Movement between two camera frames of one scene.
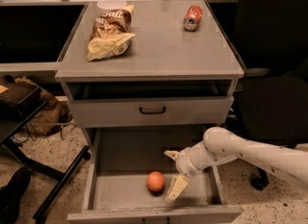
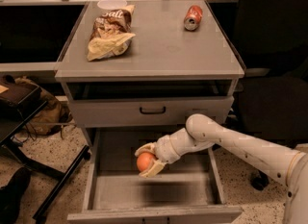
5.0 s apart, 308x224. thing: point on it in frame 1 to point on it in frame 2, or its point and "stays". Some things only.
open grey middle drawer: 130,174 stays
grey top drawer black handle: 151,112 stays
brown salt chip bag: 111,34 stays
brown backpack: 53,115 stays
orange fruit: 156,183 to 144,161
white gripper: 184,162 to 164,150
